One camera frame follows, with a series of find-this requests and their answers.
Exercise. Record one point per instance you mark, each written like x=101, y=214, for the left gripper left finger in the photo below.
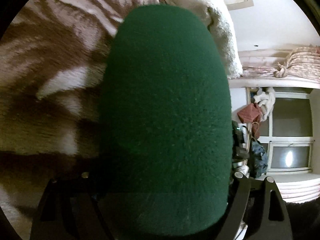
x=86, y=202

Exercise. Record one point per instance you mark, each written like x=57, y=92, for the pink floral curtain left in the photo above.
x=301, y=62

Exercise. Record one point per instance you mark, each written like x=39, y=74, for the pink red garment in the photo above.
x=251, y=114

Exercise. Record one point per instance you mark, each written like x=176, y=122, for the teal garment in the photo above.
x=258, y=159

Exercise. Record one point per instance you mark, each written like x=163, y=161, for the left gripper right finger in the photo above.
x=261, y=202

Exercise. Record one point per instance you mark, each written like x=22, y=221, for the folded white fleece blanket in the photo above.
x=215, y=16

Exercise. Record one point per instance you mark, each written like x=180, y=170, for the white plush garment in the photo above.
x=266, y=101

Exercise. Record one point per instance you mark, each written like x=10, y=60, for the green white varsity jacket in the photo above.
x=166, y=124

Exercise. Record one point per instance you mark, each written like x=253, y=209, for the floral plush bed blanket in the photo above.
x=52, y=60

